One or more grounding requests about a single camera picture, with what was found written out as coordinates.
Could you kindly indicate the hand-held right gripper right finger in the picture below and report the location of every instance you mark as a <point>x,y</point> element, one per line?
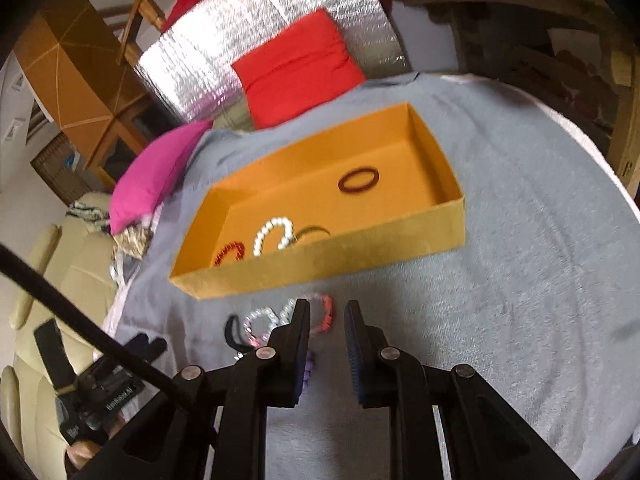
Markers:
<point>354,350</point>

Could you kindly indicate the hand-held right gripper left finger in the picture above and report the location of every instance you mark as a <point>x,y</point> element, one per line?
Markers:
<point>303,330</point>

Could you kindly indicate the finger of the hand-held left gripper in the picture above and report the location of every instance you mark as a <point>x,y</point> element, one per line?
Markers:
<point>157,349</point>
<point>140,345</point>

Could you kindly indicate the orange cardboard box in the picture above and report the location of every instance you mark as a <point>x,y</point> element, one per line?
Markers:
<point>310,180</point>

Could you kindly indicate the person's left hand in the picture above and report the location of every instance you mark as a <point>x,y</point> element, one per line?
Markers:
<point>81,456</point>

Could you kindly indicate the clear plastic bag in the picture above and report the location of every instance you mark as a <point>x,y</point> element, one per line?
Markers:
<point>116,267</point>

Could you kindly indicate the thin dark bangle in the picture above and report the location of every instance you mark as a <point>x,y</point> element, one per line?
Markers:
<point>315,229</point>

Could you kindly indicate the gold patterned cloth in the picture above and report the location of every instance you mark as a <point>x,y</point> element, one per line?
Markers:
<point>132,242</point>

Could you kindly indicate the beige leather sofa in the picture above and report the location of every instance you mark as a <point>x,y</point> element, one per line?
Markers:
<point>65,270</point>

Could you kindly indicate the black and white scarf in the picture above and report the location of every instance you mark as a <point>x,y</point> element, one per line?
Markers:
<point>87,215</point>

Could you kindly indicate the pink cushion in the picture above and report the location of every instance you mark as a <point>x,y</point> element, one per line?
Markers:
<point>150,180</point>

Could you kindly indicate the grey blanket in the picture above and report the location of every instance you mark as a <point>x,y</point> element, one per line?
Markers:
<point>500,260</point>

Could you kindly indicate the woven rattan door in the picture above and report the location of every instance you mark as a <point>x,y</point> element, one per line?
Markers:
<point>52,170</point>

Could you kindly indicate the small red cushion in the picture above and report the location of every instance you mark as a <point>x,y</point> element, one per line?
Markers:
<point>295,70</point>

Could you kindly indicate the brown wooden cabinet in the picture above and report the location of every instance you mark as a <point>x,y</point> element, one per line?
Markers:
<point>75,75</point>

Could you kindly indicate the silver insulation sheet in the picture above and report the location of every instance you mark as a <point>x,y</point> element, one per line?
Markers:
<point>280,5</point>

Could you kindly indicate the white wall vent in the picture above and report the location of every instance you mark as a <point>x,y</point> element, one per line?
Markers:
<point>17,82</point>
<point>15,130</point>

